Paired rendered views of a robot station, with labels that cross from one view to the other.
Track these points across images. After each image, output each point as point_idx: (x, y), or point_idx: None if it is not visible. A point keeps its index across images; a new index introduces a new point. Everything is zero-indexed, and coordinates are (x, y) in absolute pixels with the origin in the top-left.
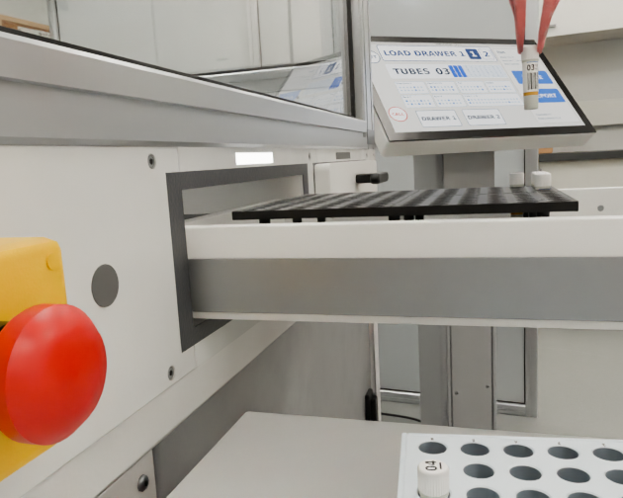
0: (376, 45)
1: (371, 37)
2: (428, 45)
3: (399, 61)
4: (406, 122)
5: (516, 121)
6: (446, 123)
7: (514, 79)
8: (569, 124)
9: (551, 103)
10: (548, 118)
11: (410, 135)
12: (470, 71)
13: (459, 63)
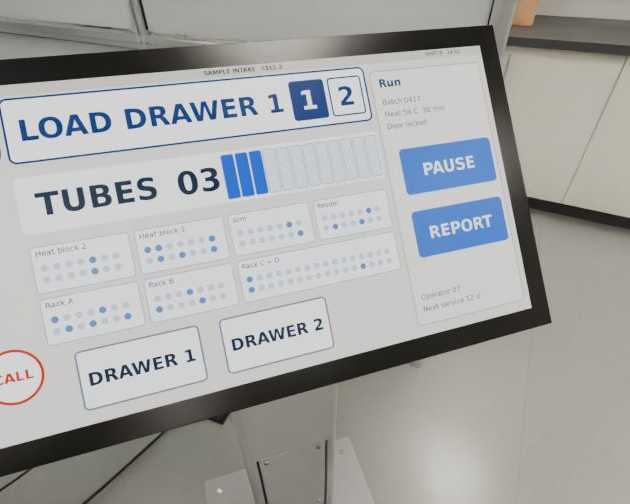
0: None
1: None
2: (178, 83)
3: (64, 161)
4: (36, 402)
5: (364, 329)
6: (162, 379)
7: (400, 180)
8: (493, 315)
9: (471, 249)
10: (449, 302)
11: (38, 452)
12: (282, 170)
13: (257, 143)
